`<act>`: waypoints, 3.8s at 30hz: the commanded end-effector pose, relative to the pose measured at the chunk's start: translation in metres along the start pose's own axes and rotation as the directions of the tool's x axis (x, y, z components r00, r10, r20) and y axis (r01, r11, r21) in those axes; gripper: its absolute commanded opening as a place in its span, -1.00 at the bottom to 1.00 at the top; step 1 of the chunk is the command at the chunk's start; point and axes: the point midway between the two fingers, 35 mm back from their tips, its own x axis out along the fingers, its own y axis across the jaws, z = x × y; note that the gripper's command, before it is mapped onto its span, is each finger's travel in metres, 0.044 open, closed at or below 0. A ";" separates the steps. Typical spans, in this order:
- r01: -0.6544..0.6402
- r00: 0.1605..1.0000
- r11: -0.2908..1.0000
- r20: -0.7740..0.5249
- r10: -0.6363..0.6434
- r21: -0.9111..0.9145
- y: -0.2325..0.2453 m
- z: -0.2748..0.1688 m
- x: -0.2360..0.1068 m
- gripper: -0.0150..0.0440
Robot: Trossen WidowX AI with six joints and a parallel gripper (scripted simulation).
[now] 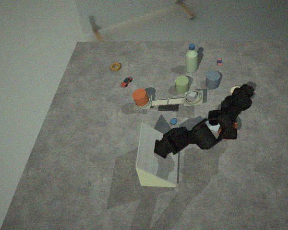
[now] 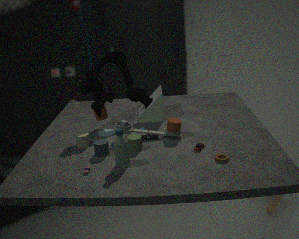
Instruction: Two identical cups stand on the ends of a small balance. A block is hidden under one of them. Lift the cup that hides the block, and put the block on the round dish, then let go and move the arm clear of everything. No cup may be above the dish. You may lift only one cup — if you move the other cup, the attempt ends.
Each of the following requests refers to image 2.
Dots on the orange cylinder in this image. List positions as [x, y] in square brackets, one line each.
[173, 125]
[104, 114]

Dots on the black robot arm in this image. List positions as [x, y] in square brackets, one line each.
[119, 59]

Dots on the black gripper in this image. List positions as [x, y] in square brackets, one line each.
[98, 104]

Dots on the cream balance beam with round pans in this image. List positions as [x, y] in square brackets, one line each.
[151, 135]

